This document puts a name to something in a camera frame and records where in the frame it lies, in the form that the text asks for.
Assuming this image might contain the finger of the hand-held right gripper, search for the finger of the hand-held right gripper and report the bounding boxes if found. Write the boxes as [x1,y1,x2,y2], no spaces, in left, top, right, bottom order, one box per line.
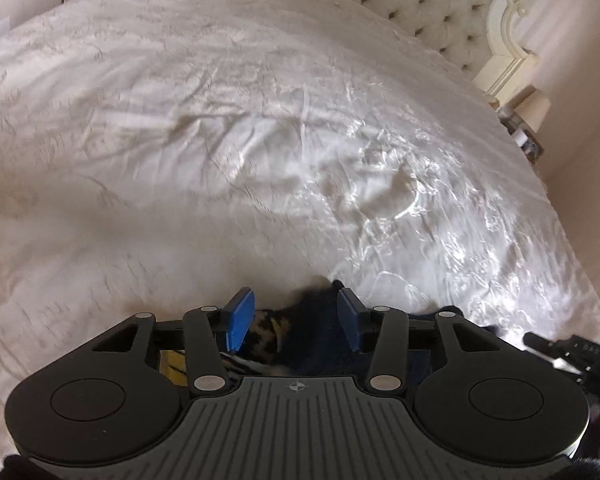
[522,331,564,361]

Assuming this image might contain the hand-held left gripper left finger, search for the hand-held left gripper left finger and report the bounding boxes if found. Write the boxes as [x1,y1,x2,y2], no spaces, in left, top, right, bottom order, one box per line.
[86,287,257,394]

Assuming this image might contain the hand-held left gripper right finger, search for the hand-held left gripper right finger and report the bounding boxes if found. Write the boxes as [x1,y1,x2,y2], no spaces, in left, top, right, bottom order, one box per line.
[336,287,506,394]

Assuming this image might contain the patterned knit sweater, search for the patterned knit sweater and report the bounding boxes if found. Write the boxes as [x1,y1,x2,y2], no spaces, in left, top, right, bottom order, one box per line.
[155,280,501,386]

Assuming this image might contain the bed with white bedspread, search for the bed with white bedspread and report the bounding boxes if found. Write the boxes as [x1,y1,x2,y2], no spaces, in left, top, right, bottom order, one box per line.
[0,0,600,411]

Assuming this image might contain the beige table lamp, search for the beige table lamp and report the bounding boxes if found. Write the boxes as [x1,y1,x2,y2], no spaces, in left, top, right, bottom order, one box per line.
[520,94,552,133]

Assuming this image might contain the cream tufted headboard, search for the cream tufted headboard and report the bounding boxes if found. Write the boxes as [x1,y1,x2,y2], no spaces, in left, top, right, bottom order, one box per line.
[240,0,538,96]

